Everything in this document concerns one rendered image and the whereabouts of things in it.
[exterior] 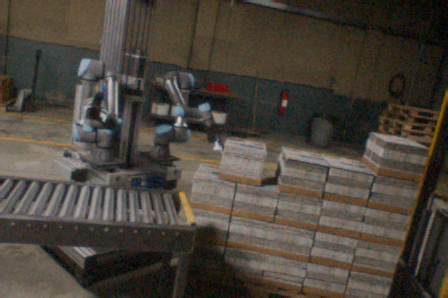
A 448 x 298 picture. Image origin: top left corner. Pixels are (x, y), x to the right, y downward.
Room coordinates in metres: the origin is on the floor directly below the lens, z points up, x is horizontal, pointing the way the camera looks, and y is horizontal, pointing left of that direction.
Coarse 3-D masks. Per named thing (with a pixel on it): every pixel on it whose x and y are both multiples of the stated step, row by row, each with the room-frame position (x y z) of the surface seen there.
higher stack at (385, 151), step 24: (384, 144) 2.65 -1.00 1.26; (408, 144) 2.66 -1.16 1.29; (408, 168) 2.64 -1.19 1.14; (384, 192) 2.64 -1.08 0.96; (408, 192) 2.63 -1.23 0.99; (384, 216) 2.64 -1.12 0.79; (408, 216) 2.64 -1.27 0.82; (360, 240) 2.65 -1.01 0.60; (360, 264) 2.64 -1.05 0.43; (384, 264) 2.64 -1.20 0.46; (360, 288) 2.64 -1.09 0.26; (384, 288) 2.64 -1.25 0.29
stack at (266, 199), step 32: (192, 192) 2.68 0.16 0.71; (224, 192) 2.67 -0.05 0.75; (256, 192) 2.67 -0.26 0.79; (288, 192) 2.68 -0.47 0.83; (224, 224) 2.67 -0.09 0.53; (256, 224) 2.66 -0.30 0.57; (320, 224) 2.65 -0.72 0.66; (352, 224) 2.65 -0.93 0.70; (192, 256) 2.68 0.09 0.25; (224, 256) 2.68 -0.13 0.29; (256, 256) 2.66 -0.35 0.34; (320, 256) 2.65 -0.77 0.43; (352, 256) 2.64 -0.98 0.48; (192, 288) 2.67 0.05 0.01; (256, 288) 2.66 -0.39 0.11; (320, 288) 2.65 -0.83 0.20
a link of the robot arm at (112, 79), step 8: (112, 72) 2.65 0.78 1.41; (112, 80) 2.63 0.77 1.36; (112, 88) 2.59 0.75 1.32; (112, 96) 2.56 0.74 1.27; (112, 104) 2.52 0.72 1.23; (112, 112) 2.49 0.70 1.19; (112, 120) 2.45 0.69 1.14; (120, 120) 2.47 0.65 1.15; (104, 128) 2.43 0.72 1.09; (112, 128) 2.45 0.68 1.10; (120, 128) 2.47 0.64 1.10
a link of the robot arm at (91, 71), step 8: (80, 64) 2.67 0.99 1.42; (88, 64) 2.61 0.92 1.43; (96, 64) 2.63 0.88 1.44; (104, 64) 2.66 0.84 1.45; (80, 72) 2.59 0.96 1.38; (88, 72) 2.60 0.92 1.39; (96, 72) 2.62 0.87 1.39; (104, 72) 2.64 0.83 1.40; (88, 80) 2.61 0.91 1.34; (96, 80) 2.63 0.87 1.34; (88, 88) 2.62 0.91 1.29; (88, 96) 2.62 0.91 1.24; (80, 104) 2.64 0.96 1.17; (80, 112) 2.63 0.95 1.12; (80, 120) 2.62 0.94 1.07; (80, 128) 2.61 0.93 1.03; (80, 136) 2.60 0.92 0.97; (88, 136) 2.62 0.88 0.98
